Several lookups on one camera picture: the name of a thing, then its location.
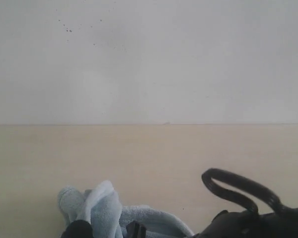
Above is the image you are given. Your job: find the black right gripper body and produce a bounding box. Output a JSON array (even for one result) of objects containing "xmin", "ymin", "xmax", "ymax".
[{"xmin": 193, "ymin": 210, "xmax": 298, "ymax": 238}]

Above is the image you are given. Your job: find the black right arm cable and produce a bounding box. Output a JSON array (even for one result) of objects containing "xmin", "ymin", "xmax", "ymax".
[{"xmin": 201, "ymin": 168, "xmax": 289, "ymax": 216}]

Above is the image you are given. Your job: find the light blue fluffy towel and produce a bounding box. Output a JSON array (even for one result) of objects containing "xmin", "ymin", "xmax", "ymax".
[{"xmin": 57, "ymin": 180, "xmax": 194, "ymax": 238}]

